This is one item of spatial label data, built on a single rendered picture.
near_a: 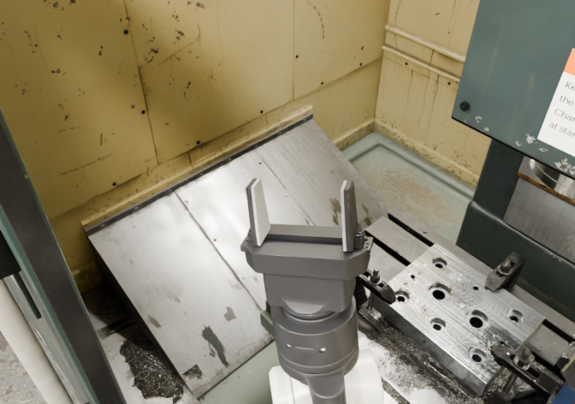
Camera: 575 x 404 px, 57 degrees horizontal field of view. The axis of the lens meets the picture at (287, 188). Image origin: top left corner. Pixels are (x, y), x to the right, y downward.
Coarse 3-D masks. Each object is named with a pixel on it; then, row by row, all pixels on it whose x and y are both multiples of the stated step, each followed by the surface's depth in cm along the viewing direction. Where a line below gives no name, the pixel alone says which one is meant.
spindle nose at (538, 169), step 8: (536, 168) 75; (544, 168) 73; (544, 176) 73; (552, 176) 72; (560, 176) 71; (552, 184) 73; (560, 184) 72; (568, 184) 70; (560, 192) 72; (568, 192) 71
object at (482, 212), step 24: (504, 168) 144; (480, 192) 154; (504, 192) 148; (480, 216) 156; (504, 216) 152; (480, 240) 160; (504, 240) 153; (528, 240) 147; (528, 264) 151; (552, 264) 144; (528, 288) 155; (552, 288) 148
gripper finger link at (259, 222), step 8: (248, 184) 49; (256, 184) 49; (248, 192) 49; (256, 192) 49; (248, 200) 49; (256, 200) 49; (264, 200) 51; (248, 208) 49; (256, 208) 49; (264, 208) 51; (256, 216) 49; (264, 216) 51; (256, 224) 50; (264, 224) 52; (248, 232) 51; (256, 232) 50; (264, 232) 52; (248, 240) 52; (256, 240) 50
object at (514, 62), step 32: (480, 0) 55; (512, 0) 52; (544, 0) 50; (480, 32) 56; (512, 32) 54; (544, 32) 51; (480, 64) 58; (512, 64) 55; (544, 64) 53; (480, 96) 60; (512, 96) 57; (544, 96) 54; (480, 128) 62; (512, 128) 59; (544, 160) 57
